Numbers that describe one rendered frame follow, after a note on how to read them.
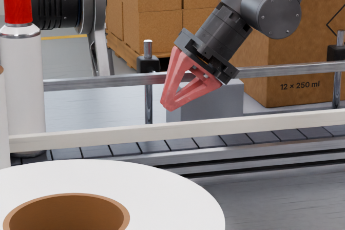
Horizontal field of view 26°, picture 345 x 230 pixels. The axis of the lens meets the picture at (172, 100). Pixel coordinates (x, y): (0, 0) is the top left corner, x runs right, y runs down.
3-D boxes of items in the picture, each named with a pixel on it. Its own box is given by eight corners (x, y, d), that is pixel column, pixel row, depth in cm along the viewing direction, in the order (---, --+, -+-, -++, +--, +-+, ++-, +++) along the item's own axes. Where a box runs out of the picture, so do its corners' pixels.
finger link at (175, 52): (152, 102, 95) (197, 43, 94) (140, 87, 101) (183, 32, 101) (192, 131, 97) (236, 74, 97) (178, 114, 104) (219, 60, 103)
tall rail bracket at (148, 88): (147, 163, 106) (145, 51, 101) (137, 145, 113) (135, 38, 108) (169, 161, 107) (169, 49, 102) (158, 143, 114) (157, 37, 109)
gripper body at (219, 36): (194, 54, 93) (231, 7, 93) (174, 37, 103) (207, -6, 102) (232, 83, 96) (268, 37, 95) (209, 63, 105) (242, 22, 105)
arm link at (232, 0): (270, -12, 102) (241, -37, 99) (292, -2, 96) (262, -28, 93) (238, 28, 102) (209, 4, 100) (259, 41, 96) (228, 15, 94)
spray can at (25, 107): (11, 160, 94) (-1, -1, 88) (2, 147, 99) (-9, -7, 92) (51, 154, 96) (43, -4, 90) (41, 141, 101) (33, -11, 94)
